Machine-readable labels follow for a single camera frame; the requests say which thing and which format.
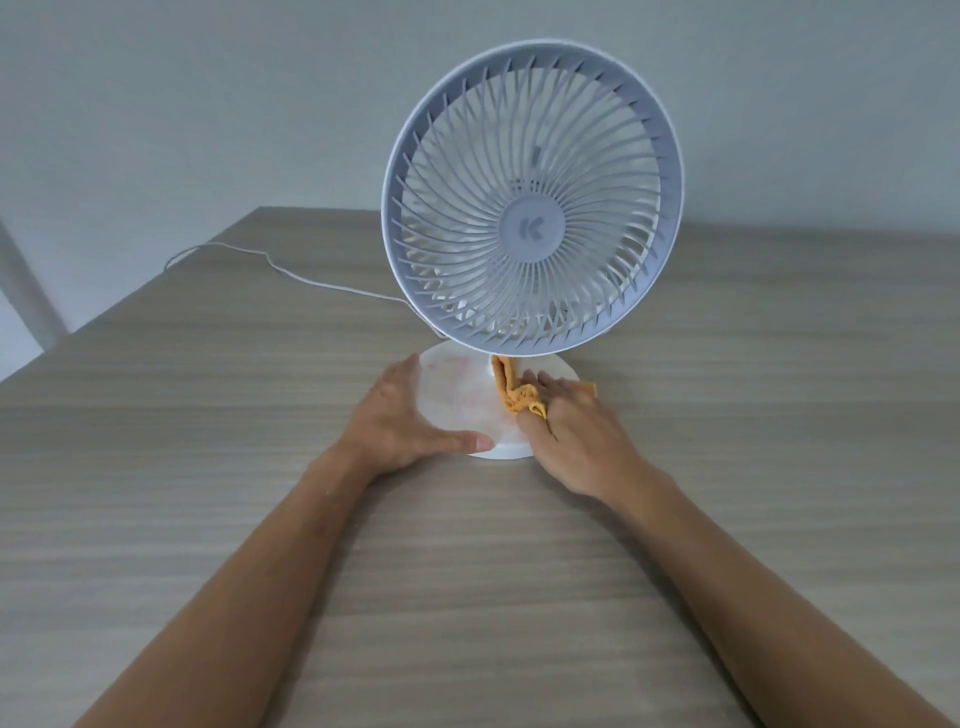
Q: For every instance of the white desk fan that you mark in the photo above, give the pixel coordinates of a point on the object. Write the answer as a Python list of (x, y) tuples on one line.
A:
[(532, 228)]

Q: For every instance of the person's right thumb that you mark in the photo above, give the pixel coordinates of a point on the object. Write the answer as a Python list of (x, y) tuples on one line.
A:
[(535, 429)]

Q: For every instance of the person's left forearm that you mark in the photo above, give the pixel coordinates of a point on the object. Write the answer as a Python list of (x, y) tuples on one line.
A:
[(247, 600)]

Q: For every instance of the person's left hand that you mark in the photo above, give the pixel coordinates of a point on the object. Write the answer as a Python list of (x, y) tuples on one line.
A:
[(390, 427)]

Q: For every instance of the person's left thumb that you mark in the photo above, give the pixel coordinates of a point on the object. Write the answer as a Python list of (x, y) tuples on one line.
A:
[(461, 443)]

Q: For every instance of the person's right hand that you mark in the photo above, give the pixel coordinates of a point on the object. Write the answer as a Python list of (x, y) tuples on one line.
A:
[(581, 442)]

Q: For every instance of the orange cleaning cloth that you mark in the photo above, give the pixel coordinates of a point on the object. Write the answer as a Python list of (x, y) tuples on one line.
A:
[(517, 397)]

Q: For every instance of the person's right forearm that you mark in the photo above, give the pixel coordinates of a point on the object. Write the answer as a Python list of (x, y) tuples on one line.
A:
[(757, 600)]

